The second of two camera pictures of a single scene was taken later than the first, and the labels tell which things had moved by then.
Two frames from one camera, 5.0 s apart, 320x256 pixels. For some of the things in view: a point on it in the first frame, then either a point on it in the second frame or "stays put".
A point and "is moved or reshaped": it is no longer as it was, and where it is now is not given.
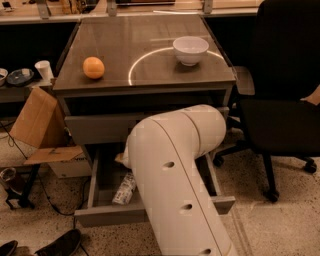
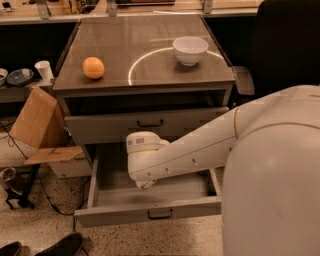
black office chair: [280, 121] stays put
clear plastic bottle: [125, 191] is moved or reshaped
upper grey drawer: [100, 129] stays put
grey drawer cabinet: [117, 69] stays put
